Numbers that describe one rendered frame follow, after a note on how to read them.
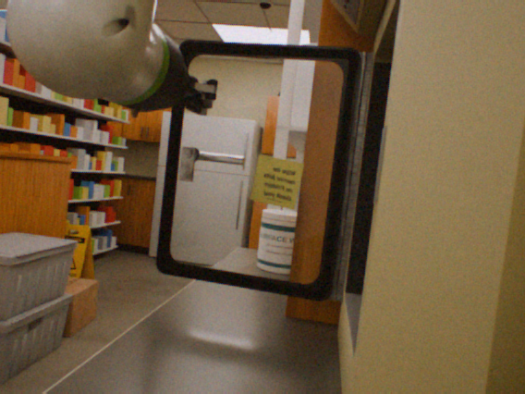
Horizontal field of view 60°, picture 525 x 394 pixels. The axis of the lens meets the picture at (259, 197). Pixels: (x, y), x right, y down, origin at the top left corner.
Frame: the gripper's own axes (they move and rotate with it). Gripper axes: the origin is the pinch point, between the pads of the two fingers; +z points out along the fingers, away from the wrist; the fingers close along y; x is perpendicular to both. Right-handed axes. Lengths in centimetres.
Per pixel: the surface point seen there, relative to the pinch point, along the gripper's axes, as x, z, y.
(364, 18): -12.9, -5.1, -24.2
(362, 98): -3.4, 2.2, -25.7
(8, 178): 30, 180, 168
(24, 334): 106, 141, 122
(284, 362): 34.2, -12.1, -19.0
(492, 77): -0.2, -29.5, -34.2
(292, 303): 31.8, 7.6, -18.4
